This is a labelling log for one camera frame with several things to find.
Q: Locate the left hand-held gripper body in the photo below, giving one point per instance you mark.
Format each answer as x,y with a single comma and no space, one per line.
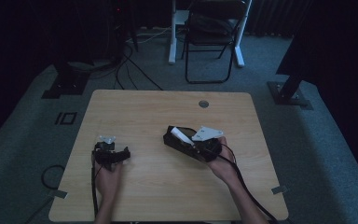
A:
105,155

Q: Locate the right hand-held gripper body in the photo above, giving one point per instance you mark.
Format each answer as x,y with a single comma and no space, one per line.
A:
209,149

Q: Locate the black pencil case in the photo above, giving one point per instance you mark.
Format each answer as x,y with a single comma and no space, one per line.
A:
175,144

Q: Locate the white stick eraser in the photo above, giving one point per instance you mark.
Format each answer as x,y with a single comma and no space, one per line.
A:
181,135

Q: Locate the person's right hand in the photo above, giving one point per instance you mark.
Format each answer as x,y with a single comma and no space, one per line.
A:
225,168

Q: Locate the person's left hand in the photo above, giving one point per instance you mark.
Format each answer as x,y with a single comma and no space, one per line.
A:
108,184

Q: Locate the grey table grommet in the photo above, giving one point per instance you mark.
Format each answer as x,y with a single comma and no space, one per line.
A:
203,104

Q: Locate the grey tape piece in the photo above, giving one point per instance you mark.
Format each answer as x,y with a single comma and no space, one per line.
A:
59,194
279,189

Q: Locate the black stand base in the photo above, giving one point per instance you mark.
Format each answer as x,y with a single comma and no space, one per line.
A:
66,84
287,95

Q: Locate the black folding chair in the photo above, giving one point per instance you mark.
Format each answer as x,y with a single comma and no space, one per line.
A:
211,40

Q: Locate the dark bag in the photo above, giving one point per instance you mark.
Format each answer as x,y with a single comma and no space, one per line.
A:
209,25

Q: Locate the dark curtain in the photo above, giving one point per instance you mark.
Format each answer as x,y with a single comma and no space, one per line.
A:
338,46

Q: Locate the white desk frame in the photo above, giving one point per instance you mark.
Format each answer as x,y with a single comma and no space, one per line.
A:
172,46

